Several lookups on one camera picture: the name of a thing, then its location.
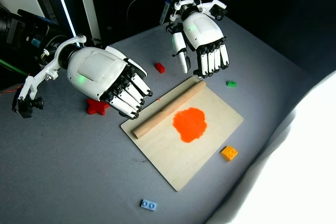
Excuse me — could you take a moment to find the grey table cloth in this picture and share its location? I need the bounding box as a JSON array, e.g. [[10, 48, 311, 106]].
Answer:
[[0, 15, 336, 224]]

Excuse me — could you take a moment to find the red star toy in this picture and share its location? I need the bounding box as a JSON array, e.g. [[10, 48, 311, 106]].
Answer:
[[86, 98, 110, 116]]

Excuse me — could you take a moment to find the glowing white light strip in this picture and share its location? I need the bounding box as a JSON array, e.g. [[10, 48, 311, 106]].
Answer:
[[50, 0, 81, 48]]

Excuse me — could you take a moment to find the white upright post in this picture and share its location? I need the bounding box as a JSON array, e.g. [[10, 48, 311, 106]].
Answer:
[[75, 0, 102, 41]]

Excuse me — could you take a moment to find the light wooden board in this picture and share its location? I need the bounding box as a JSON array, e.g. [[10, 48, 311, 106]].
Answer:
[[120, 76, 245, 193]]

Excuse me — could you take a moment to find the yellow toy block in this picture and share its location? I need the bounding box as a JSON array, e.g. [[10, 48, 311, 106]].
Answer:
[[219, 145, 239, 162]]

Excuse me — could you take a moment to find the flat orange clay patch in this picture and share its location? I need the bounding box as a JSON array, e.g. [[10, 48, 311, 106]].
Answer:
[[172, 107, 208, 144]]

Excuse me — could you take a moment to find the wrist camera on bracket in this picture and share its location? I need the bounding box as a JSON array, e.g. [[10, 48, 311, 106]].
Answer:
[[12, 34, 87, 119], [169, 0, 228, 22]]

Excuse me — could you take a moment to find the grey cable plug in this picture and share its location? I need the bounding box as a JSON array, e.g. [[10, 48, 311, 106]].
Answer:
[[160, 0, 171, 25]]

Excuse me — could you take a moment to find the wooden rolling pin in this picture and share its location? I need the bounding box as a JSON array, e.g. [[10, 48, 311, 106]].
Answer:
[[131, 80, 207, 140]]

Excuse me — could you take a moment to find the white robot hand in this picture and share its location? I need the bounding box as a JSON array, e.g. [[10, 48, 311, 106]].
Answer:
[[66, 45, 153, 120], [165, 11, 231, 79]]

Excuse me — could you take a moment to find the blue toy block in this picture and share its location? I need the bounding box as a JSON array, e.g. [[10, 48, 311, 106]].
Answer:
[[140, 199, 158, 212]]

